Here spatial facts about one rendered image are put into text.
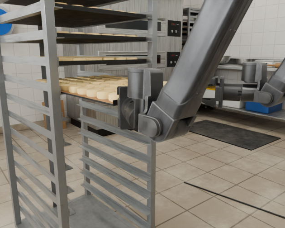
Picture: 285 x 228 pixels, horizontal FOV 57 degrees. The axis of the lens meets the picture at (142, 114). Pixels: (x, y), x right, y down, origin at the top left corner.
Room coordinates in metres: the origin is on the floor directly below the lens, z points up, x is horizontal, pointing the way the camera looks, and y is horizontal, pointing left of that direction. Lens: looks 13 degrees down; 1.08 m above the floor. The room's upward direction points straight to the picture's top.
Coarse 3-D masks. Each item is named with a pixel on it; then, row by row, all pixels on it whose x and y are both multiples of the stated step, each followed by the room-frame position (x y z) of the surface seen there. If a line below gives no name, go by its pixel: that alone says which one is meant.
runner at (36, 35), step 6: (42, 30) 0.93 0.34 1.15; (0, 36) 1.29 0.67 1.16; (6, 36) 1.22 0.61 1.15; (12, 36) 1.16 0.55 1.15; (18, 36) 1.11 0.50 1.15; (24, 36) 1.06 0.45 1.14; (30, 36) 1.01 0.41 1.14; (36, 36) 0.97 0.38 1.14; (42, 36) 0.93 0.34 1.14; (0, 42) 1.30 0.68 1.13; (6, 42) 1.23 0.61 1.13; (12, 42) 1.22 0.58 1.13
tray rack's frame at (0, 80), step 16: (0, 48) 1.30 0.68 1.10; (80, 48) 1.59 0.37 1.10; (0, 64) 1.30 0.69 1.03; (0, 80) 1.29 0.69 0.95; (0, 96) 1.29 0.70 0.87; (0, 112) 1.30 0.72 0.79; (48, 128) 1.46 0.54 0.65; (48, 144) 1.45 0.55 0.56; (16, 192) 1.30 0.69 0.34; (16, 208) 1.29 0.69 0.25; (80, 208) 1.44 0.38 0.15; (96, 208) 1.44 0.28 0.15; (16, 224) 1.29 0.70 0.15; (80, 224) 1.29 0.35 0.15; (96, 224) 1.29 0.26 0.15; (112, 224) 1.29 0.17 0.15; (128, 224) 1.29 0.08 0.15
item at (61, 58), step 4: (60, 56) 1.48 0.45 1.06; (64, 56) 1.48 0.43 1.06; (72, 56) 1.51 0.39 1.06; (76, 56) 1.48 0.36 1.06; (80, 56) 1.48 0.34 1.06; (60, 60) 0.92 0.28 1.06; (64, 60) 0.92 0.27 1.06; (68, 60) 0.93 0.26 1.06; (72, 60) 1.00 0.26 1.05; (76, 60) 0.96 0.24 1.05; (80, 60) 0.96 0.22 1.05; (84, 60) 0.97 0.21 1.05; (88, 60) 1.01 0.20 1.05
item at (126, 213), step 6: (84, 180) 1.60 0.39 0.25; (84, 186) 1.57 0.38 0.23; (90, 186) 1.54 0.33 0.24; (96, 192) 1.49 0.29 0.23; (102, 192) 1.44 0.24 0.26; (102, 198) 1.42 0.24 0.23; (108, 198) 1.40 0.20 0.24; (108, 204) 1.36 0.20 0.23; (114, 204) 1.35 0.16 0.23; (120, 204) 1.31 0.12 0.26; (120, 210) 1.30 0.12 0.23; (126, 210) 1.28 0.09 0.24; (126, 216) 1.24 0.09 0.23; (132, 216) 1.24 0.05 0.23; (138, 216) 1.20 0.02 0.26; (138, 222) 1.19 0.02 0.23; (144, 222) 1.17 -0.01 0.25
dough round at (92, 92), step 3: (87, 90) 0.79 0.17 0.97; (90, 90) 0.78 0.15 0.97; (93, 90) 0.78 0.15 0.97; (96, 90) 0.78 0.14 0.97; (99, 90) 0.79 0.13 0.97; (87, 93) 0.79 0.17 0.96; (90, 93) 0.78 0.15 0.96; (93, 93) 0.78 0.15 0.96; (96, 93) 0.78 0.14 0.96; (90, 96) 0.78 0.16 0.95; (93, 96) 0.78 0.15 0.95; (96, 96) 0.78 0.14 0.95
